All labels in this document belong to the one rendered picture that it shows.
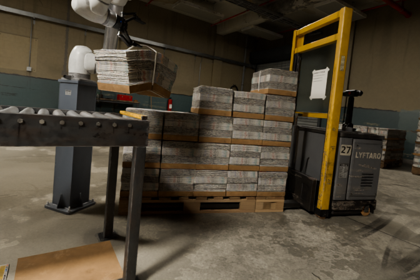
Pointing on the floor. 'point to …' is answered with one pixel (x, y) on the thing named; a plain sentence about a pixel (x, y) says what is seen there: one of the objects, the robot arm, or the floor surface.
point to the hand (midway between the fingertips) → (141, 34)
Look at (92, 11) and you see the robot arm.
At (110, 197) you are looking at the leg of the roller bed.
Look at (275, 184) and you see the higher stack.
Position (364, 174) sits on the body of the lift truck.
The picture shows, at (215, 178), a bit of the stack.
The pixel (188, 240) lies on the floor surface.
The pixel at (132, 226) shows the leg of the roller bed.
